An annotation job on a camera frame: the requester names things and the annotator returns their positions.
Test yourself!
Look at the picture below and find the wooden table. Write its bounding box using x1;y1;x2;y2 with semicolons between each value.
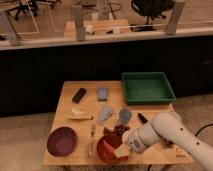
42;80;193;167

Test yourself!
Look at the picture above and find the black rectangular block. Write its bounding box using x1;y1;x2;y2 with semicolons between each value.
72;88;87;103

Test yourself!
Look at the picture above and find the black handled brush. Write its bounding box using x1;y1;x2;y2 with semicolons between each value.
138;113;148;124

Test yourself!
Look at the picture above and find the purple plate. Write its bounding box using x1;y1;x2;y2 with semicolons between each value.
47;127;78;157

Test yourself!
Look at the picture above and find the wooden spatula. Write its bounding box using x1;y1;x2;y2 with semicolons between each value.
65;116;93;120

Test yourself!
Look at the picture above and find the green plastic tray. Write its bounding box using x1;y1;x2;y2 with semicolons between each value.
122;72;176;105

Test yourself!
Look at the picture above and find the blue sponge block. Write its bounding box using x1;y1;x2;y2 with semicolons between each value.
97;87;108;101

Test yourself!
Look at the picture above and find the black cable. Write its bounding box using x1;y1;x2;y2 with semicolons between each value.
194;122;213;138

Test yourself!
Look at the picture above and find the brown grape cluster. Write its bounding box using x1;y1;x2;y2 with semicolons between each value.
103;125;130;138

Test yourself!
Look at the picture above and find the silver fork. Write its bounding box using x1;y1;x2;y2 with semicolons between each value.
88;125;96;158

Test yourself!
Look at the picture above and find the blue-grey round object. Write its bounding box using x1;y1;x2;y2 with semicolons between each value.
119;109;132;124

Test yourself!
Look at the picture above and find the white cup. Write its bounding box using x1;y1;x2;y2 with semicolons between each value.
122;131;131;144

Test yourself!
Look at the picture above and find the red bowl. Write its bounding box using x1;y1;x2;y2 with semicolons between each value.
96;135;128;164

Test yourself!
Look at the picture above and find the red pepper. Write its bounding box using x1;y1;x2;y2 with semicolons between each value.
103;140;115;155

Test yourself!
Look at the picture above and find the black office chair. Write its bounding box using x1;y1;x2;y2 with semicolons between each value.
131;0;175;25

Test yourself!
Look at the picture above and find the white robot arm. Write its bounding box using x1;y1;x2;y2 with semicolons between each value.
114;112;213;171

